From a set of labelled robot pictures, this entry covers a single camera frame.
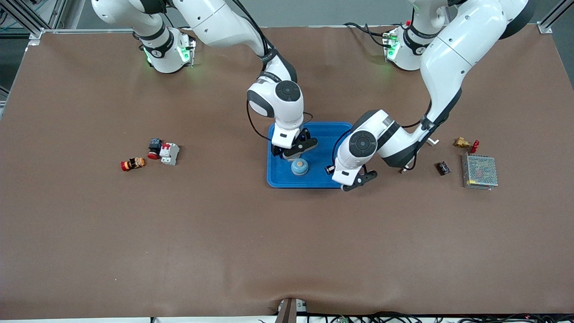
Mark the blue plastic tray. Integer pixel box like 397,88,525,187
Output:
267,122,355,189

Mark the white curved plastic clamp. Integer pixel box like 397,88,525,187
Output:
399,137,440,174

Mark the brown table mat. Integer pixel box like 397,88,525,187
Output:
0,26,574,320

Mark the white circuit breaker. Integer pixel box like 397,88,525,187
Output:
159,143,180,166

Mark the metal mesh power supply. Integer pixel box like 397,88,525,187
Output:
462,153,499,191

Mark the red orange push button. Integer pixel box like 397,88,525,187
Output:
120,157,146,172

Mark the brass valve red handle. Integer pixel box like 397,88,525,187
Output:
453,137,480,153

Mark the black arm base cable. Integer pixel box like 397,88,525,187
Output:
343,22,391,48

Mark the grey metal table bracket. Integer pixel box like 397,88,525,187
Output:
274,297,308,323

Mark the aluminium frame corner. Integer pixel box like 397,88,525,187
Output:
0,0,61,45
537,0,574,35

